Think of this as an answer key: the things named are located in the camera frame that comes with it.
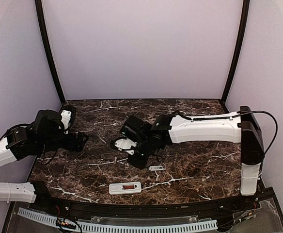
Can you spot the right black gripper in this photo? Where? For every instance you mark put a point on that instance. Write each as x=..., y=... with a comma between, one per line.
x=140, y=164

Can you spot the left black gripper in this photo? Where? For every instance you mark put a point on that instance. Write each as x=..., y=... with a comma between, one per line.
x=79, y=144

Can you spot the white battery cover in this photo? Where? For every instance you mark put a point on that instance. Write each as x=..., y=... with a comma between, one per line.
x=155, y=168

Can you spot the white remote control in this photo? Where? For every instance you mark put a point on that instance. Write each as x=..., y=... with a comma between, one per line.
x=125, y=188

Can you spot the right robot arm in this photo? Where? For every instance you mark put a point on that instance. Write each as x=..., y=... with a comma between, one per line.
x=141, y=139

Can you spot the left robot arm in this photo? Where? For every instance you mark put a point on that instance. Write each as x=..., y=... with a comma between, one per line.
x=49, y=132

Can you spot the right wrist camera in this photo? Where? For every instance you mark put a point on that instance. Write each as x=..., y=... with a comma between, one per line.
x=124, y=144

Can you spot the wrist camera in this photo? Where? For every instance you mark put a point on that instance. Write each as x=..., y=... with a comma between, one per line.
x=124, y=144
x=68, y=114

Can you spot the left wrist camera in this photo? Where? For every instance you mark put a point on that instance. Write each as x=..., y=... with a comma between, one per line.
x=68, y=114

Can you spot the black front rail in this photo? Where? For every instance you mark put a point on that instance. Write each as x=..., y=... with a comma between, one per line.
x=86, y=210

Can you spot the white slotted cable duct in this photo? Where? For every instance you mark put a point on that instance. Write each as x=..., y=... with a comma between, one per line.
x=122, y=225

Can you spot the left black frame post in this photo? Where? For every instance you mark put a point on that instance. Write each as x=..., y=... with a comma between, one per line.
x=48, y=52

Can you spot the black frame post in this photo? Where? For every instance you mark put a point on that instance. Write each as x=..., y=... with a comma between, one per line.
x=48, y=52
x=237, y=51

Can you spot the right black frame post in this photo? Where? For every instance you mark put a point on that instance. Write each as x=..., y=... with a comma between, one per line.
x=237, y=51

